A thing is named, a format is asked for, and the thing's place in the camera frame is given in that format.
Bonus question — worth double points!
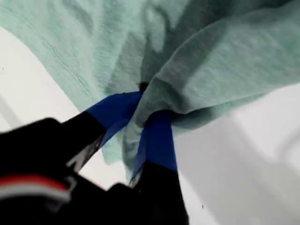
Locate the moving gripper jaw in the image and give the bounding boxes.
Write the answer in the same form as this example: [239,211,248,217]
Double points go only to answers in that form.
[0,81,149,175]

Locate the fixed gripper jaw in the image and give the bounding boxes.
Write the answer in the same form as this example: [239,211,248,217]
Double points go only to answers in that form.
[128,112,190,225]

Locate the pale green T-shirt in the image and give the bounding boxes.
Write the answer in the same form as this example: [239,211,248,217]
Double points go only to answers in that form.
[0,0,300,183]

